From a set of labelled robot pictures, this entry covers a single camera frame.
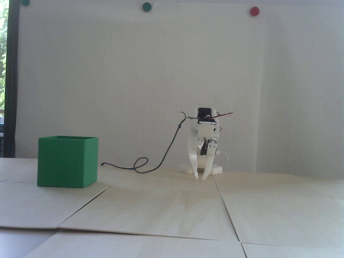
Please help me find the white usb cable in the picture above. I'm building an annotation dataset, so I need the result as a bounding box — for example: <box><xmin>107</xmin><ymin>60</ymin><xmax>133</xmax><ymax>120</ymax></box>
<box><xmin>218</xmin><ymin>152</ymin><xmax>229</xmax><ymax>171</ymax></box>

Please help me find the green open box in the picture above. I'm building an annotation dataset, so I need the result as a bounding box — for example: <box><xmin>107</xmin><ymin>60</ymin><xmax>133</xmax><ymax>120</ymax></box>
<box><xmin>37</xmin><ymin>136</ymin><xmax>99</xmax><ymax>188</ymax></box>

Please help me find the thin black cable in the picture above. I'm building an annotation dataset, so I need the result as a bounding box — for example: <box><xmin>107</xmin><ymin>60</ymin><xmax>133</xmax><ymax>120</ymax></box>
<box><xmin>101</xmin><ymin>111</ymin><xmax>190</xmax><ymax>174</ymax></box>

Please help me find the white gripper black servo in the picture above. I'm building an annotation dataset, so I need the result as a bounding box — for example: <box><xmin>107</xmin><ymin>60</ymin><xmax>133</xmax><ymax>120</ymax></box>
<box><xmin>187</xmin><ymin>134</ymin><xmax>218</xmax><ymax>180</ymax></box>

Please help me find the small wrist camera board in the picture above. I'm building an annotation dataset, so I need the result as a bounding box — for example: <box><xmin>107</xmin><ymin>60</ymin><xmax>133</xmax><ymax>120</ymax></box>
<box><xmin>189</xmin><ymin>116</ymin><xmax>217</xmax><ymax>124</ymax></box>

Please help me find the light plywood panel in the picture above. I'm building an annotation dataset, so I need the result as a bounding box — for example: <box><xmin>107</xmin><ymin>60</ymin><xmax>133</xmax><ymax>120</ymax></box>
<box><xmin>57</xmin><ymin>167</ymin><xmax>240</xmax><ymax>241</ymax></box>
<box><xmin>214</xmin><ymin>172</ymin><xmax>344</xmax><ymax>248</ymax></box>
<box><xmin>0</xmin><ymin>158</ymin><xmax>111</xmax><ymax>229</ymax></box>

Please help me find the dark window frame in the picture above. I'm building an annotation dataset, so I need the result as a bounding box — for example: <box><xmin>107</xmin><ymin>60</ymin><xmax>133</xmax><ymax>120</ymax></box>
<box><xmin>5</xmin><ymin>0</ymin><xmax>21</xmax><ymax>158</ymax></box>

